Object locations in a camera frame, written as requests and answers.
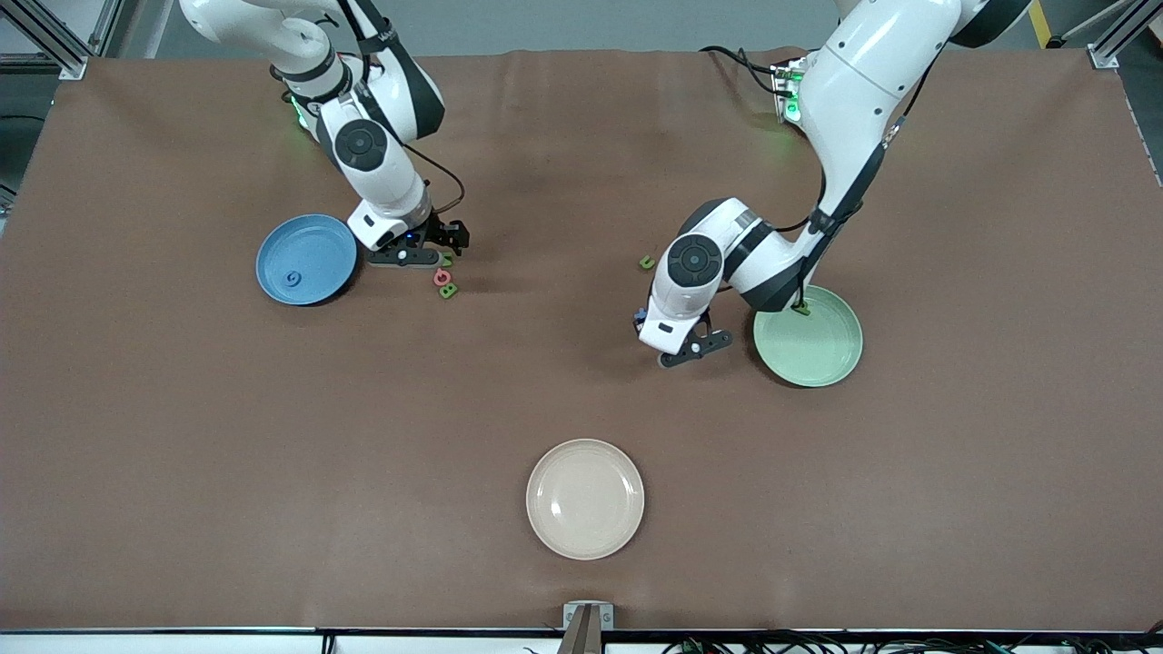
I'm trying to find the metal stand leg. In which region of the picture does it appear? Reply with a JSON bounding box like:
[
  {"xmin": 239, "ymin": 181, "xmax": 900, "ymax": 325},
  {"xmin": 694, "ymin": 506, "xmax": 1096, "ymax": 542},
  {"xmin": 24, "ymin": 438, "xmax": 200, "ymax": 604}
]
[{"xmin": 1034, "ymin": 0, "xmax": 1123, "ymax": 49}]

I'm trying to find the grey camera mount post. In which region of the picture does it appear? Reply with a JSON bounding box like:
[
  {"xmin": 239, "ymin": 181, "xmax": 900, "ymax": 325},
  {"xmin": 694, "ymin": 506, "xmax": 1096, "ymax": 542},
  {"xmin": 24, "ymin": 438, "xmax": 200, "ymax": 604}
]
[{"xmin": 556, "ymin": 607, "xmax": 605, "ymax": 654}]

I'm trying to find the green plate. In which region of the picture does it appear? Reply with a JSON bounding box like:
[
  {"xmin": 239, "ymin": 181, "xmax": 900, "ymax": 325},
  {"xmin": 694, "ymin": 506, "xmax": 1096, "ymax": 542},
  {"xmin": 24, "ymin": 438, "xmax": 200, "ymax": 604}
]
[{"xmin": 752, "ymin": 284, "xmax": 864, "ymax": 389}]

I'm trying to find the blue plate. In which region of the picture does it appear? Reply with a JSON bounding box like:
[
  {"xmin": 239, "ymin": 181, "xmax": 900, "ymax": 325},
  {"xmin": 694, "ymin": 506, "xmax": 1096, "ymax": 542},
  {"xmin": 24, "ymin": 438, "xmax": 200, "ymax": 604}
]
[{"xmin": 255, "ymin": 213, "xmax": 359, "ymax": 307}]

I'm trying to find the aluminium frame extrusion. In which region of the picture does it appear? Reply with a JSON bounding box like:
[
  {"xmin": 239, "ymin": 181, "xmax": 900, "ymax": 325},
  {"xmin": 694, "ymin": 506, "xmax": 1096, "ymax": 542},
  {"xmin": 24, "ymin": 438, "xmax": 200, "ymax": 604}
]
[
  {"xmin": 0, "ymin": 0, "xmax": 124, "ymax": 80},
  {"xmin": 1088, "ymin": 0, "xmax": 1155, "ymax": 71}
]

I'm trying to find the cream plate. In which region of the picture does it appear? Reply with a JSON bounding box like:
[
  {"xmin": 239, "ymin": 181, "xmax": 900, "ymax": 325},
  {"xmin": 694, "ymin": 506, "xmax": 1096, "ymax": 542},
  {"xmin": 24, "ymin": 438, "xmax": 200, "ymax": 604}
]
[{"xmin": 526, "ymin": 439, "xmax": 645, "ymax": 560}]

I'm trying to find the silver metal bracket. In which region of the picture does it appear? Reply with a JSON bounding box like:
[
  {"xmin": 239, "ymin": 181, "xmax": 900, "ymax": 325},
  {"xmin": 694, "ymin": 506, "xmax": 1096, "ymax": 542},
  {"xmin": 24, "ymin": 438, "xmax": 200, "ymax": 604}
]
[{"xmin": 562, "ymin": 601, "xmax": 615, "ymax": 631}]

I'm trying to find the brown table mat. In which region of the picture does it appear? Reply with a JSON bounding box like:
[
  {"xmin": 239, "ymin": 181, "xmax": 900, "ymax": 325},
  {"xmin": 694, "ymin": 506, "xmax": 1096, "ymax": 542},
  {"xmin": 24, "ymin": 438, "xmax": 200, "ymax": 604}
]
[{"xmin": 0, "ymin": 47, "xmax": 1163, "ymax": 634}]

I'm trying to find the silver base connector box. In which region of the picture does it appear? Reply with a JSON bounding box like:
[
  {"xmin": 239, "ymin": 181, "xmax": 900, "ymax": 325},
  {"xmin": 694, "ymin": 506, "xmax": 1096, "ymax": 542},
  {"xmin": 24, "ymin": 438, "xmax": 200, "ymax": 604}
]
[{"xmin": 770, "ymin": 57, "xmax": 810, "ymax": 125}]

